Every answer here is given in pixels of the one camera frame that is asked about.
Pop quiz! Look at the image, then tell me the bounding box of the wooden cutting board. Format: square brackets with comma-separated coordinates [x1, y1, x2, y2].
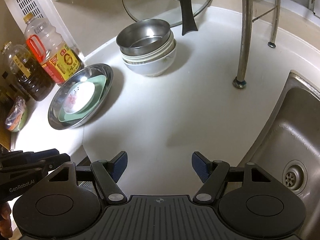
[0, 105, 11, 150]

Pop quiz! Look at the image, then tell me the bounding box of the green square plate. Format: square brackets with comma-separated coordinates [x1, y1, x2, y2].
[58, 75, 107, 122]

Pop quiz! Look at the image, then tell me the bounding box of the large steel round plate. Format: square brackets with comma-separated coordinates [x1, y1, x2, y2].
[48, 63, 114, 130]

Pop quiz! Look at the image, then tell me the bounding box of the clear oil jug red handle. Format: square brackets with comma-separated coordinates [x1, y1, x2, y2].
[23, 12, 84, 85]

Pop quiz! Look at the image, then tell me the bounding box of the stack of colourful wrapped bowls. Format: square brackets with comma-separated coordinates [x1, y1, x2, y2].
[5, 96, 28, 132]

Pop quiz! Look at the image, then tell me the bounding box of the stainless steel sink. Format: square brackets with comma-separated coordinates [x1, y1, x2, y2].
[239, 72, 320, 239]

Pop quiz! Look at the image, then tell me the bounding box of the white ceramic bowl stack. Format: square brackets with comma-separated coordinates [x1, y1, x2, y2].
[121, 31, 177, 77]

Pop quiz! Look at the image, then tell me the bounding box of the steel rack leg far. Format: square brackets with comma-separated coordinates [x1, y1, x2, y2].
[267, 0, 281, 48]

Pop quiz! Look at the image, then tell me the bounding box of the white floral small plate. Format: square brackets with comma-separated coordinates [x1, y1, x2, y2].
[63, 81, 95, 114]

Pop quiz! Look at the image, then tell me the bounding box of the person's left hand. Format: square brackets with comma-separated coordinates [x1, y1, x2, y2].
[0, 202, 13, 238]

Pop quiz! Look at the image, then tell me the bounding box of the steel rack leg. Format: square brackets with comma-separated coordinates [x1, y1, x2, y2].
[233, 0, 253, 89]
[267, 0, 281, 48]

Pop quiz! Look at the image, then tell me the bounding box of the dark oil jug yellow handle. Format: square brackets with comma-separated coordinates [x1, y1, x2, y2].
[1, 41, 55, 101]

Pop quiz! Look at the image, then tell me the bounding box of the steel rack leg near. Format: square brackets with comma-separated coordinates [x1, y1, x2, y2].
[233, 0, 253, 89]

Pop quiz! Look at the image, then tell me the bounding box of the stainless steel bowl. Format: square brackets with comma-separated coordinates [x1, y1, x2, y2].
[116, 18, 171, 56]

